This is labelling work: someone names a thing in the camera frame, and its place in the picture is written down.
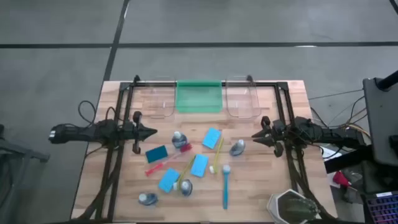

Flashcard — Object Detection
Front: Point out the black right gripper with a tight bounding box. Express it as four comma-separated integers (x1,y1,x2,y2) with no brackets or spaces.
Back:
251,115,295,158

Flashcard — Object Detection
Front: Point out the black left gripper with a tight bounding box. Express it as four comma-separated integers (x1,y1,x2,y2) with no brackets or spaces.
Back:
123,111,158,155

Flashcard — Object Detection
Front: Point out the dark teal sponge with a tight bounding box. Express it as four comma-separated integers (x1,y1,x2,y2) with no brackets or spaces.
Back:
144,144,169,164

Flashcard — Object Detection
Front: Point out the blue dish soap bottle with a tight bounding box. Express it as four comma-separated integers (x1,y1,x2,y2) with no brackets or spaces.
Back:
229,139,246,157
137,192,159,207
171,130,188,149
172,179,193,197

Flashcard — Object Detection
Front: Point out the red dish brush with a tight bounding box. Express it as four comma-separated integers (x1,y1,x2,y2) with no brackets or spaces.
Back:
144,142,193,177

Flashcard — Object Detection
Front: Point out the light blue sponge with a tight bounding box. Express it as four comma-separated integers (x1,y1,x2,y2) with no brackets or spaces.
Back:
190,153,210,179
157,167,181,194
201,127,223,150

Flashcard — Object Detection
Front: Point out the yellow dish brush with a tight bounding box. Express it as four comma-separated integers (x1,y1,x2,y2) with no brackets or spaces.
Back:
172,154,197,191
208,138,225,175

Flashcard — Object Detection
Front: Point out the blue dish brush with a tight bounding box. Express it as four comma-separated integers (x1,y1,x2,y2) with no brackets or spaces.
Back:
221,164,231,210

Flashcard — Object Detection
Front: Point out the clear plastic bin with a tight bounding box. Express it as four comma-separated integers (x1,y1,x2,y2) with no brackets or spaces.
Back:
224,74,261,119
136,75,177,119

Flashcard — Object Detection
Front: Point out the white paper sheet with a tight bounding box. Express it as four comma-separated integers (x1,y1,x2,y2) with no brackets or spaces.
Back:
320,146,343,162

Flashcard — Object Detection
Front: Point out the green plastic bin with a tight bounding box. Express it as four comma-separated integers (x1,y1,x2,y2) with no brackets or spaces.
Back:
175,79,224,114

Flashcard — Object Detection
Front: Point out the white hexagonal plant pot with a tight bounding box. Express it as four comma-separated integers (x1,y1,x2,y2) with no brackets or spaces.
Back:
266,189,321,224

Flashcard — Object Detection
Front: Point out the green cactus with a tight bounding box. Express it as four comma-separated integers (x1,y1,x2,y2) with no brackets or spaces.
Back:
284,197,320,222

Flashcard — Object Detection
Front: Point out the red object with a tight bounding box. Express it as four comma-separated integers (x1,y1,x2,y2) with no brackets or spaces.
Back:
332,170,352,187

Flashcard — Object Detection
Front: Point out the black desk crossbar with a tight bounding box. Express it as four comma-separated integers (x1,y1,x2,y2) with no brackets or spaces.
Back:
325,146,377,174

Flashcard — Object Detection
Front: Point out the dark grey side desk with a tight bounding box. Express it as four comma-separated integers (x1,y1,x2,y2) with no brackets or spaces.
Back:
362,70,398,169

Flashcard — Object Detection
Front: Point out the grey metal stand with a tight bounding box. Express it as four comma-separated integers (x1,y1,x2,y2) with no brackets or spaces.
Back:
0,124,50,224

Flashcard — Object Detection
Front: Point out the backlit keyboard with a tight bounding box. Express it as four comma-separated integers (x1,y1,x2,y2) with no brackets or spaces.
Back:
365,192,398,224

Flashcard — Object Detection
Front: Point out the black metal table frame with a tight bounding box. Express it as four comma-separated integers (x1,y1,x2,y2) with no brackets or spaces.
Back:
74,74,338,224

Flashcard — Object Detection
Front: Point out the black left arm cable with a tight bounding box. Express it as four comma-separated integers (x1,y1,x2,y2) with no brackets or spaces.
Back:
77,100,97,125

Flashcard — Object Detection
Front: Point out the bundle of coloured cables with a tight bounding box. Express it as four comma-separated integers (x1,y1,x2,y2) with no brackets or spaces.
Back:
307,88,373,139

